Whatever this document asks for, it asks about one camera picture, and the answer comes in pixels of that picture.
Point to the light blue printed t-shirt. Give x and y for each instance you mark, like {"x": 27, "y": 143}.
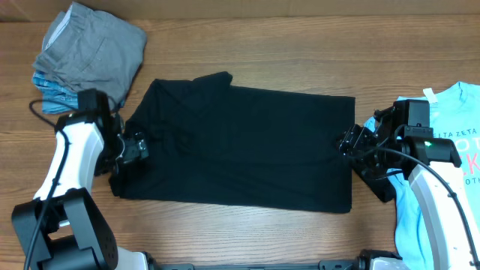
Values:
{"x": 454, "y": 115}

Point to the folded grey shirt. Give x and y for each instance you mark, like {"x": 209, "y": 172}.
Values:
{"x": 92, "y": 49}

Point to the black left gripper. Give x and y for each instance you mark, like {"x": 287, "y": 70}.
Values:
{"x": 137, "y": 148}

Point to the folded blue garment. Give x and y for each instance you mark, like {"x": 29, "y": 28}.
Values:
{"x": 58, "y": 99}

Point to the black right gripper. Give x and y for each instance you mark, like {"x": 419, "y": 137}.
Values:
{"x": 352, "y": 140}

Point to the black garment with white logo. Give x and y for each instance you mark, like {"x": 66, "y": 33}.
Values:
{"x": 379, "y": 184}

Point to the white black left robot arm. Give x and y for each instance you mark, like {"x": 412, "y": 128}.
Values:
{"x": 62, "y": 228}

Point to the black t-shirt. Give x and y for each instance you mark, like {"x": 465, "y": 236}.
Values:
{"x": 209, "y": 141}

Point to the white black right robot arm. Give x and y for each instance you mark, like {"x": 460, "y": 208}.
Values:
{"x": 404, "y": 142}

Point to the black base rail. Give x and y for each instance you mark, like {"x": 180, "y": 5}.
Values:
{"x": 321, "y": 265}

